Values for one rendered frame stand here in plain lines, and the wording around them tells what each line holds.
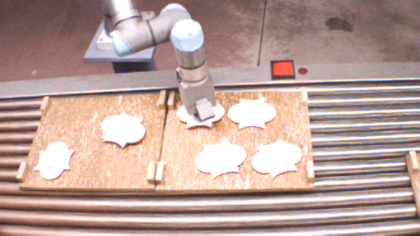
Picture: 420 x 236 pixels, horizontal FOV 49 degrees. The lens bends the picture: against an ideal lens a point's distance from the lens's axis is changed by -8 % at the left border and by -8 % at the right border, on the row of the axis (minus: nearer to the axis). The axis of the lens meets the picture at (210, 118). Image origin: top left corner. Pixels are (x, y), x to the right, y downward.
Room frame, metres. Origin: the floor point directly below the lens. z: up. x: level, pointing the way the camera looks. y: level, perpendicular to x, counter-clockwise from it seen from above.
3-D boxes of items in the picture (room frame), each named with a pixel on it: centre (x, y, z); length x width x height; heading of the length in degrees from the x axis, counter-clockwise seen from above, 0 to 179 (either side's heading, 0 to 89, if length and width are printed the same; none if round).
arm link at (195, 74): (0.98, 0.03, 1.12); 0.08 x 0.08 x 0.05
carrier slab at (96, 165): (0.96, 0.34, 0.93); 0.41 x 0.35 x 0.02; 81
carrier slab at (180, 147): (0.89, -0.06, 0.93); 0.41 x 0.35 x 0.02; 80
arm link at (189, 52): (0.99, 0.03, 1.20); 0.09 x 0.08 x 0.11; 12
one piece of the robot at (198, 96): (0.96, 0.02, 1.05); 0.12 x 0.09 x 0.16; 15
